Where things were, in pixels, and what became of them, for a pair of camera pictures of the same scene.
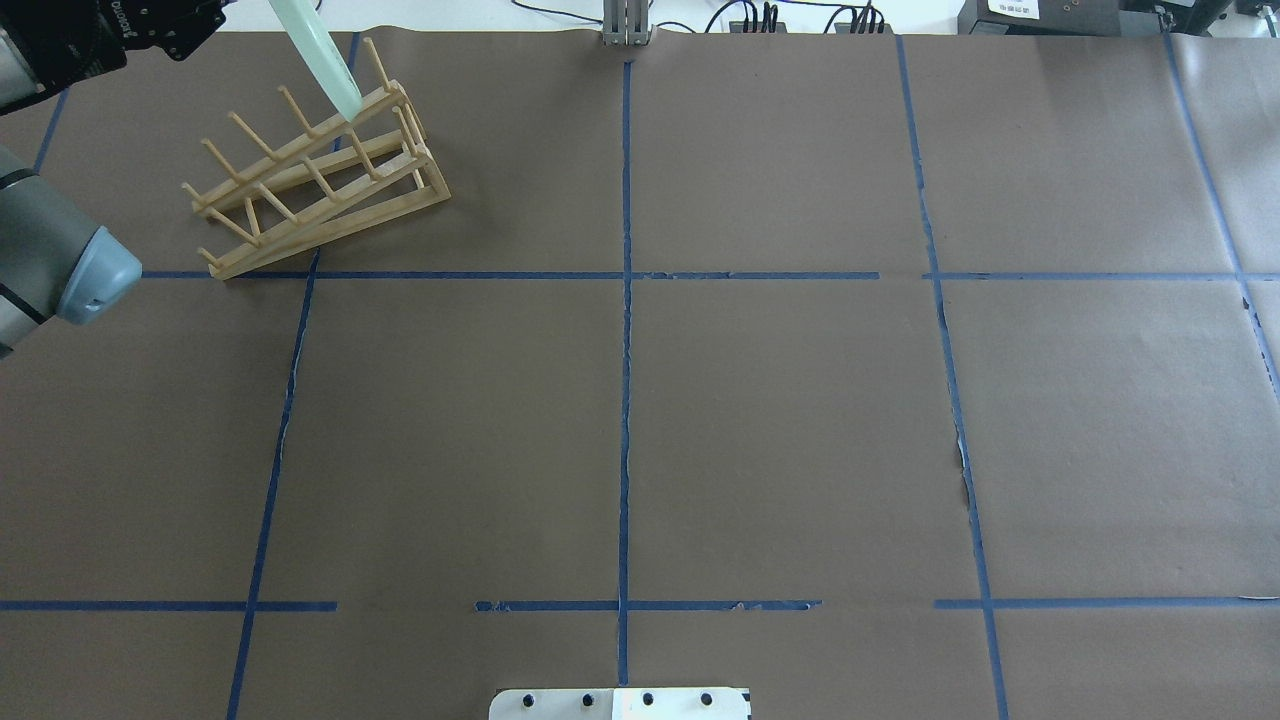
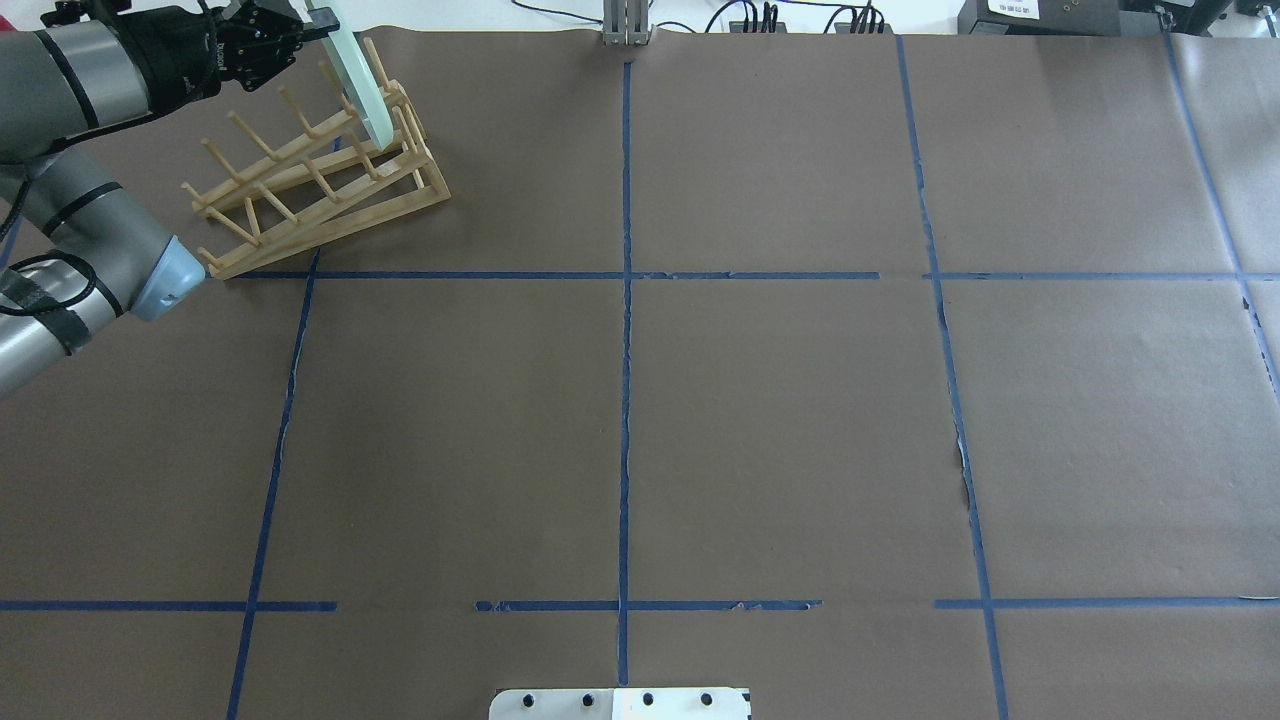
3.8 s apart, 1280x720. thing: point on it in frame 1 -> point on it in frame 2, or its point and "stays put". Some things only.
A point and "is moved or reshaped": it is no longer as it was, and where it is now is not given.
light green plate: (316, 47) is moved or reshaped
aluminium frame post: (626, 23) stays put
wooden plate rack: (325, 184) stays put
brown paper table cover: (891, 377) stays put
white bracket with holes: (682, 703) stays put
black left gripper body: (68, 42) -> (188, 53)
